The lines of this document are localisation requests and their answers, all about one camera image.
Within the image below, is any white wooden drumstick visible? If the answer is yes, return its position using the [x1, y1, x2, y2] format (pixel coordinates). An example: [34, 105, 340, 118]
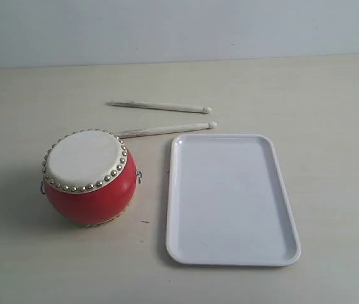
[114, 122, 217, 139]
[110, 101, 212, 114]

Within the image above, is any red small drum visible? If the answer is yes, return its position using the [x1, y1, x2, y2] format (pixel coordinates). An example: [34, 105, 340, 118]
[40, 129, 142, 227]

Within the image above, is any white rectangular plastic tray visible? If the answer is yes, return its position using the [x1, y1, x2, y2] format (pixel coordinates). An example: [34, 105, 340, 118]
[165, 134, 301, 267]

